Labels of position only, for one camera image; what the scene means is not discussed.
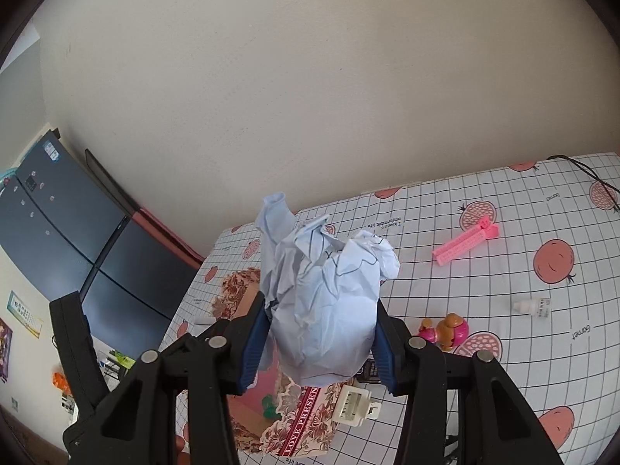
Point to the small white dropper bottle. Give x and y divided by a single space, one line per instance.
533 306

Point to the desktop with checked fruit tablecloth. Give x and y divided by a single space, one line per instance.
484 290

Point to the white wall chart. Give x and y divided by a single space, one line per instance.
24 315

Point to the green carton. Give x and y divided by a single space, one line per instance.
121 361

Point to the dark blue refrigerator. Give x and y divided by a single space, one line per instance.
63 232

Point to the orange bag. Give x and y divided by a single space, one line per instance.
60 381

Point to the black flat panel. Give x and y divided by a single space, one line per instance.
111 181

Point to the pink plastic sealing clip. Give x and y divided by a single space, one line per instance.
465 244

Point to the white paper ball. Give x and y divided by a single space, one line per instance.
324 310

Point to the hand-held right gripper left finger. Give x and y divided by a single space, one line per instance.
252 348

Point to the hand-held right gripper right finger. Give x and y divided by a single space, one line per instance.
385 348

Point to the pink orange toy doll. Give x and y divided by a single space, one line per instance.
453 332

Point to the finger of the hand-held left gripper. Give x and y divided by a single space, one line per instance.
72 344

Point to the dark wall poster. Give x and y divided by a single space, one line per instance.
5 348

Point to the floral paper box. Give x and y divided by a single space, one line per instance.
300 426

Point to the red flat board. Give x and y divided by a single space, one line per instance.
169 237

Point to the white plastic clip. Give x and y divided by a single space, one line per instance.
351 404

